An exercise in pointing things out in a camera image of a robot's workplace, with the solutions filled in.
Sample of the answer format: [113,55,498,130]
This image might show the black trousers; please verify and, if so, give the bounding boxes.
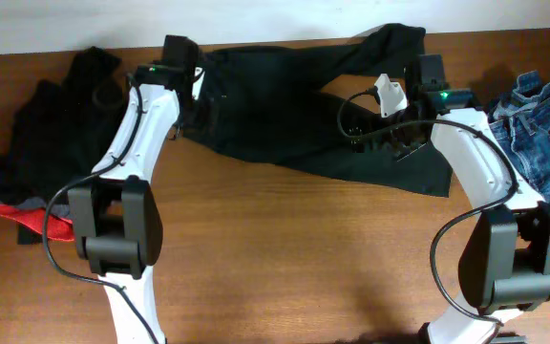
[183,24,452,197]

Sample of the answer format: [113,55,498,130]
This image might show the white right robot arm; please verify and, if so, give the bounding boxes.
[342,54,550,344]

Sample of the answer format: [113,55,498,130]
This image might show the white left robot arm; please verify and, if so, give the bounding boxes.
[67,35,204,343]

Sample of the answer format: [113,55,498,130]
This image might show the blue denim jeans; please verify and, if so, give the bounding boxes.
[486,71,550,203]

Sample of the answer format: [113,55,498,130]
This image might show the black garment pile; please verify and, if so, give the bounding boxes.
[0,47,126,209]

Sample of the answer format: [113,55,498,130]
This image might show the red and grey garment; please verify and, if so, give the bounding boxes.
[0,198,74,242]

